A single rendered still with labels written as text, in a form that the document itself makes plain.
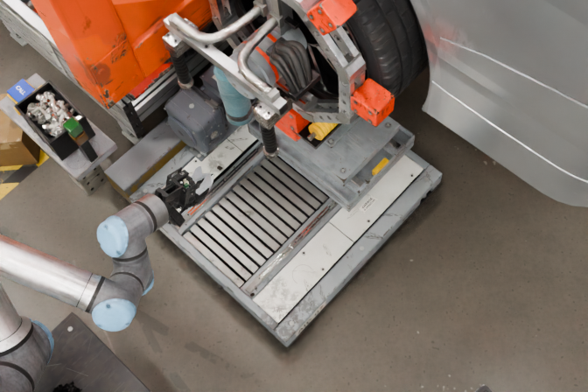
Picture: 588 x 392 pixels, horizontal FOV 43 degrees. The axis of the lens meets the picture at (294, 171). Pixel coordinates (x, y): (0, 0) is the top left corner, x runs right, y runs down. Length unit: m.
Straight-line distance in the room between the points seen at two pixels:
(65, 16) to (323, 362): 1.36
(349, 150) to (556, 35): 1.20
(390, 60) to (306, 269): 0.94
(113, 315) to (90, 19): 0.84
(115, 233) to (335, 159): 1.01
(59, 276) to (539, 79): 1.15
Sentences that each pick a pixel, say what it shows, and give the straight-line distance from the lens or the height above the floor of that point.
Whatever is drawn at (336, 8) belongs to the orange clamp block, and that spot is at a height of 1.15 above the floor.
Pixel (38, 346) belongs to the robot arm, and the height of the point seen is 0.50.
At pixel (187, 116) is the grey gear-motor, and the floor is 0.40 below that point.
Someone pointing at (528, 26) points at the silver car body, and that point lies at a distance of 1.58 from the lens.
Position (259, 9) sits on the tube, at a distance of 1.93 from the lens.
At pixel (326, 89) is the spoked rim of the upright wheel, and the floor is 0.64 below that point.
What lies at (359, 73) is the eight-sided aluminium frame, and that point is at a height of 0.94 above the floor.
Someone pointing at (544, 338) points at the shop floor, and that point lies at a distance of 2.65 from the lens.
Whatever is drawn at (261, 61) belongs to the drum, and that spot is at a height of 0.91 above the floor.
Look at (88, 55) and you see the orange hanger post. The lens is 2.24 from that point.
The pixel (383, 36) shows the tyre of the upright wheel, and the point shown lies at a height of 1.02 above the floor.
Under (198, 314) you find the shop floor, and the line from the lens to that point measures 2.64.
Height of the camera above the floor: 2.48
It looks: 62 degrees down
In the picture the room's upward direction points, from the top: 8 degrees counter-clockwise
